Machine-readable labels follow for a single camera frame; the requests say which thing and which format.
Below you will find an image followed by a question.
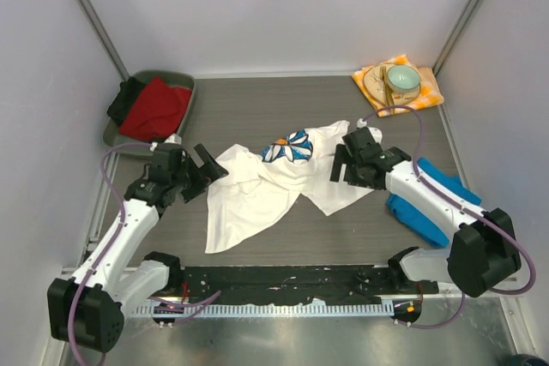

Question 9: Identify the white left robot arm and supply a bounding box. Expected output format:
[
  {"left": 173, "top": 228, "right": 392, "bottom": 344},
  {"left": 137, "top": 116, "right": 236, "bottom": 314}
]
[{"left": 47, "top": 142, "right": 228, "bottom": 354}]

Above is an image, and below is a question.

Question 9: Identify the light green bowl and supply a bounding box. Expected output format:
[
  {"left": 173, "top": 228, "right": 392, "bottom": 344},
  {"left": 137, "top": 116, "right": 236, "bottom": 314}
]
[{"left": 387, "top": 64, "right": 421, "bottom": 94}]

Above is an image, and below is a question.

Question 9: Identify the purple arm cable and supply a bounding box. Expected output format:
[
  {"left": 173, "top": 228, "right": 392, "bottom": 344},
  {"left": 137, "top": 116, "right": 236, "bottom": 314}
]
[
  {"left": 358, "top": 104, "right": 537, "bottom": 328},
  {"left": 68, "top": 141, "right": 222, "bottom": 366}
]

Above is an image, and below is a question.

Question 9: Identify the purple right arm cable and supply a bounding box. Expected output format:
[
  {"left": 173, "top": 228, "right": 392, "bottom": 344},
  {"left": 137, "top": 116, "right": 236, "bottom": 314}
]
[{"left": 358, "top": 104, "right": 537, "bottom": 328}]

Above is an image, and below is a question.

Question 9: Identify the beige decorated plate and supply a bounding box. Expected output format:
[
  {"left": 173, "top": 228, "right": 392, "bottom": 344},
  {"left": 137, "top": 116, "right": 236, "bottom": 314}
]
[{"left": 363, "top": 63, "right": 420, "bottom": 106}]

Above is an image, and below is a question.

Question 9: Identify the white flower print t-shirt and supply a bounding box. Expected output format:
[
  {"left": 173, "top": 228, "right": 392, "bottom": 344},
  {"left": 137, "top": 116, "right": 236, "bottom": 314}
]
[{"left": 205, "top": 120, "right": 370, "bottom": 254}]

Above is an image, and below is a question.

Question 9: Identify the gold cutlery piece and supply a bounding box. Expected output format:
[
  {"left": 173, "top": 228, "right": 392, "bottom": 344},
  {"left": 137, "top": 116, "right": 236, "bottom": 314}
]
[{"left": 379, "top": 66, "right": 395, "bottom": 115}]

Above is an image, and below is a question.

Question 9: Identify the white slotted cable duct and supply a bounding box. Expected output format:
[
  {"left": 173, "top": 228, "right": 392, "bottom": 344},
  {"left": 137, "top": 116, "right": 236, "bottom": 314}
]
[{"left": 129, "top": 300, "right": 394, "bottom": 322}]

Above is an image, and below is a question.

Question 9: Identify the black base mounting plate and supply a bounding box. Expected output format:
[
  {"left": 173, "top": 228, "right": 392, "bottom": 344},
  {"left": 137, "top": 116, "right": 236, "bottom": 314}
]
[{"left": 154, "top": 265, "right": 439, "bottom": 306}]

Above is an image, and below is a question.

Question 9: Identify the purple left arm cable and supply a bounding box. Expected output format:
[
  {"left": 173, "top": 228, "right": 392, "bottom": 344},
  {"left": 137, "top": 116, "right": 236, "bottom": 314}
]
[{"left": 68, "top": 141, "right": 222, "bottom": 366}]

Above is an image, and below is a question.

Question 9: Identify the aluminium frame rail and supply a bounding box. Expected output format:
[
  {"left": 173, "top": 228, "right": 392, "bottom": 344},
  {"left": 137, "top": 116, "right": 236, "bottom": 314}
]
[{"left": 53, "top": 261, "right": 524, "bottom": 302}]

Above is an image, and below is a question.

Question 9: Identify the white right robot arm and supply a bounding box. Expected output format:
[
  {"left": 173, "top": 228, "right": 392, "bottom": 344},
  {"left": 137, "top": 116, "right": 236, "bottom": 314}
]
[{"left": 330, "top": 128, "right": 522, "bottom": 297}]

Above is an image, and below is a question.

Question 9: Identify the grey plastic tray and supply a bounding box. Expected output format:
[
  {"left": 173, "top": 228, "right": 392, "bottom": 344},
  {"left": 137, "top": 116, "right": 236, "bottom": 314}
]
[{"left": 103, "top": 70, "right": 197, "bottom": 159}]

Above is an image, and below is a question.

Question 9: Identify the blue t-shirt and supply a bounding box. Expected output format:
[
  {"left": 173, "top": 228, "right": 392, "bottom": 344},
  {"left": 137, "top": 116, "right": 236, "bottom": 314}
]
[{"left": 384, "top": 157, "right": 483, "bottom": 249}]

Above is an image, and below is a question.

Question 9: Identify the red t-shirt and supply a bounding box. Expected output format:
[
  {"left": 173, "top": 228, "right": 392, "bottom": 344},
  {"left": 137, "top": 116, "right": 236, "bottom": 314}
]
[{"left": 118, "top": 76, "right": 193, "bottom": 141}]

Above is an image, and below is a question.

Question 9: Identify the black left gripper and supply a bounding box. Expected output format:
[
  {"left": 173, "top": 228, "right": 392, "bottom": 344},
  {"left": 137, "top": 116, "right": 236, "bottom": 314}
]
[{"left": 171, "top": 144, "right": 227, "bottom": 202}]

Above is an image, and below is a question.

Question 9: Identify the orange checkered cloth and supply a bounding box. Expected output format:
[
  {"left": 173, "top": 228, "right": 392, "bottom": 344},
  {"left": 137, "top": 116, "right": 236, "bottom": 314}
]
[{"left": 352, "top": 55, "right": 444, "bottom": 117}]

